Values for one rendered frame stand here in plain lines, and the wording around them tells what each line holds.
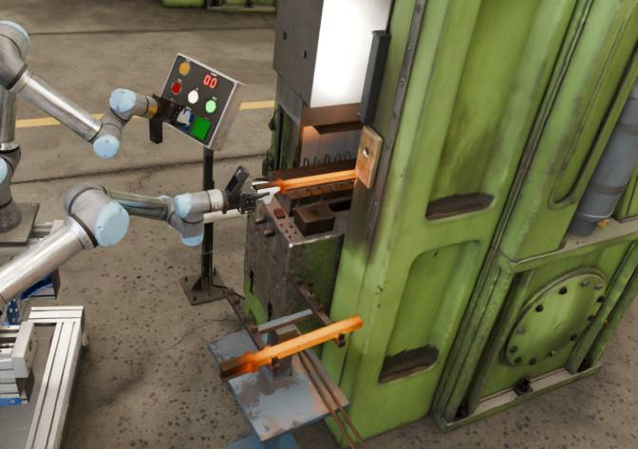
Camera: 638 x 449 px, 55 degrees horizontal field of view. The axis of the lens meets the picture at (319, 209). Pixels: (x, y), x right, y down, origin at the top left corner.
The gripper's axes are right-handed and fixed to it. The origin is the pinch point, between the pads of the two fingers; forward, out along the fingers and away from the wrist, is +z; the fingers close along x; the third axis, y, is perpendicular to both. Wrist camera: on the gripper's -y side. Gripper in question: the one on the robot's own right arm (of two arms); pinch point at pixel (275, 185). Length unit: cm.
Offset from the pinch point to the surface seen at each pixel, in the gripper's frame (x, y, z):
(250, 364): 64, 8, -34
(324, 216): 18.8, 2.1, 10.1
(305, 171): -7.5, 1.0, 15.2
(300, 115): 7.2, -31.1, 2.4
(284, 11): -12, -57, 2
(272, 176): -9.1, 2.1, 2.9
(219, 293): -51, 99, 1
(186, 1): -469, 91, 105
